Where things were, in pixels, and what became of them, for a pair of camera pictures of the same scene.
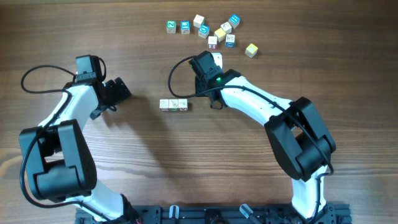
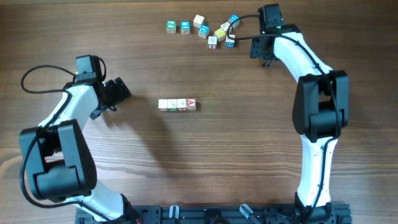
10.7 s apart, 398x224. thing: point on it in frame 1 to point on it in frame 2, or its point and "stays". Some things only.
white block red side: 164,104 stays
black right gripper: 199,88 to 255,51
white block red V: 183,104 stays
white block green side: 173,104 stays
